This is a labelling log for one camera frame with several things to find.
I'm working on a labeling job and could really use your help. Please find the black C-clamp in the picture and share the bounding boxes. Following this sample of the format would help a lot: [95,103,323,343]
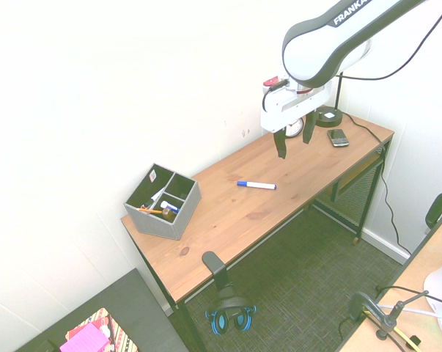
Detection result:
[347,291,390,342]

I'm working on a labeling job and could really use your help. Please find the black twin-bell alarm clock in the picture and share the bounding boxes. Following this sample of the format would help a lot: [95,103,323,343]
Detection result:
[284,117,305,139]

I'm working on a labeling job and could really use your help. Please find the yellow strip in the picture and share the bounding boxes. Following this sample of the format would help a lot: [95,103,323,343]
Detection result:
[363,309,420,350]

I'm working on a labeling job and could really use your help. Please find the red patterned striped box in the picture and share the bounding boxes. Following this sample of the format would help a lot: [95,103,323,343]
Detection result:
[65,307,139,352]

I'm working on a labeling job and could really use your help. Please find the black headphone hanger clamp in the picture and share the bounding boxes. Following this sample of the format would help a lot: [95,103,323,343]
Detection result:
[201,251,233,290]

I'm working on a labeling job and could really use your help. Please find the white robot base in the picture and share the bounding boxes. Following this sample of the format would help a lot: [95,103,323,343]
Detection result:
[423,247,442,312]

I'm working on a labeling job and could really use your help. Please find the wooden desk with black frame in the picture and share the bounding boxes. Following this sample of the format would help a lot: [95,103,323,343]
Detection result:
[120,103,396,352]

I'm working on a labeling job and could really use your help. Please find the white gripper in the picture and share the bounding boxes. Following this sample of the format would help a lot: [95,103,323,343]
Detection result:
[259,82,334,160]

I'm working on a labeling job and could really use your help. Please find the black lamp power cable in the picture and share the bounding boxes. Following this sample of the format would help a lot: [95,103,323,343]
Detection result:
[340,111,413,256]

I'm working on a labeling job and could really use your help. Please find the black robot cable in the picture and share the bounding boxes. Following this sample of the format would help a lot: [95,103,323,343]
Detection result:
[262,0,442,112]

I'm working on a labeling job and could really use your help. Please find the black lamp base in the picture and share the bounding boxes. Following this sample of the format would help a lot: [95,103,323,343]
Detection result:
[313,71,345,128]

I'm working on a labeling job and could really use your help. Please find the pink sticky note block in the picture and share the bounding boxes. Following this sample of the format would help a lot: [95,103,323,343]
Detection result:
[59,322,111,352]

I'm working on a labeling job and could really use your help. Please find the plywood table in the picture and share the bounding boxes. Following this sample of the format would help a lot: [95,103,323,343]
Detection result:
[334,210,442,352]

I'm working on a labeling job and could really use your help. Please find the black and blue headphones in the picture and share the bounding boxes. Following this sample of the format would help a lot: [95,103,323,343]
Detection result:
[205,284,258,337]

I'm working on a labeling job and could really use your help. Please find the white marker with blue cap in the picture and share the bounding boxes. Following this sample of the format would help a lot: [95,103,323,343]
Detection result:
[236,180,278,191]

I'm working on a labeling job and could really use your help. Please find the grey fabric desk organizer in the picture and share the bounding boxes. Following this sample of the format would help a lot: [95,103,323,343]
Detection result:
[123,163,202,241]

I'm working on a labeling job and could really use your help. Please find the black cabinet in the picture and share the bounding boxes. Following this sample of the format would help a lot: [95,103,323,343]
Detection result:
[13,267,191,352]

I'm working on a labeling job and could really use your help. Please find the white cable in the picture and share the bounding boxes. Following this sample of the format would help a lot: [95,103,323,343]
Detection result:
[377,303,441,318]

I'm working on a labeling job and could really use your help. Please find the black mobile phone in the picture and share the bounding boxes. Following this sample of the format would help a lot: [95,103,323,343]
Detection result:
[326,128,350,148]

